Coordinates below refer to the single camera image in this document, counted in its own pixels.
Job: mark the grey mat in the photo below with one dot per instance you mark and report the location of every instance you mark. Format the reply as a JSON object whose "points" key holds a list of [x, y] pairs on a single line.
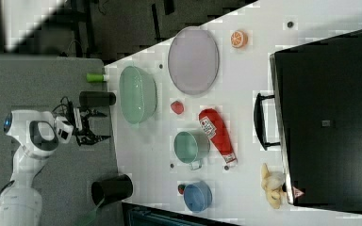
{"points": [[41, 83]]}

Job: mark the black cylinder on mat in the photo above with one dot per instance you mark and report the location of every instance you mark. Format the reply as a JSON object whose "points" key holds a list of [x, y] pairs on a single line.
{"points": [[97, 98]]}

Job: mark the orange slice toy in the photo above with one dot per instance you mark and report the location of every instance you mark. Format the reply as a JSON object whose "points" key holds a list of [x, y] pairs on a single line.
{"points": [[239, 39]]}

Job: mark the green marker cylinder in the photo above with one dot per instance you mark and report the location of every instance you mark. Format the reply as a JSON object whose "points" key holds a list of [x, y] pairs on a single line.
{"points": [[97, 78]]}

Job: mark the green metal cup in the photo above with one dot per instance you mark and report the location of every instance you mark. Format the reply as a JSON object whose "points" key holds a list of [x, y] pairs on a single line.
{"points": [[191, 147]]}

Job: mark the peeled banana toy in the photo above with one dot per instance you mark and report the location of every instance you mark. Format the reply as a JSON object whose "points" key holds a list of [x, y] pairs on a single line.
{"points": [[272, 184]]}

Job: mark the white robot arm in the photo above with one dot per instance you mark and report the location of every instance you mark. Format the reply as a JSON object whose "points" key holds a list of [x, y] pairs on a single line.
{"points": [[25, 163]]}

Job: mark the black cylinder post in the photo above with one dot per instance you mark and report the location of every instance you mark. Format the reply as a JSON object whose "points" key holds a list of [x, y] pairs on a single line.
{"points": [[111, 190]]}

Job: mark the black toaster oven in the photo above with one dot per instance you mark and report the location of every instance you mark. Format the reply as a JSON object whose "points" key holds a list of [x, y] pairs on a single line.
{"points": [[317, 91]]}

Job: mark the red ketchup bottle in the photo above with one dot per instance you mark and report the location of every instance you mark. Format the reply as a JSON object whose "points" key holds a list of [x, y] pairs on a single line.
{"points": [[215, 129]]}

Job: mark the small red strawberry toy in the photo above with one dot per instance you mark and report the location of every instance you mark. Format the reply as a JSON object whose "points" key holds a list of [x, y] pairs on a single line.
{"points": [[181, 189]]}

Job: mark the dark blue crate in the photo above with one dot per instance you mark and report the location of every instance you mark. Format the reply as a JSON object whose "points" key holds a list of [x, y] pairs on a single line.
{"points": [[138, 215]]}

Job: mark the blue bowl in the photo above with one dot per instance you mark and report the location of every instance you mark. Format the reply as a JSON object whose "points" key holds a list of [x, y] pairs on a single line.
{"points": [[197, 197]]}

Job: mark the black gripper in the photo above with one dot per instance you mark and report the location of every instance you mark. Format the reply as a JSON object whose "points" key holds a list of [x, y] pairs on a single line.
{"points": [[82, 131]]}

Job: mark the green plastic strainer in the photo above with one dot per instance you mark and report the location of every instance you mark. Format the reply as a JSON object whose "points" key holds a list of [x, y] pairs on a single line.
{"points": [[138, 97]]}

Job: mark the grey round plate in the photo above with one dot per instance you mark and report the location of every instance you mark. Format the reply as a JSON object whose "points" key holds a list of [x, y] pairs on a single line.
{"points": [[193, 60]]}

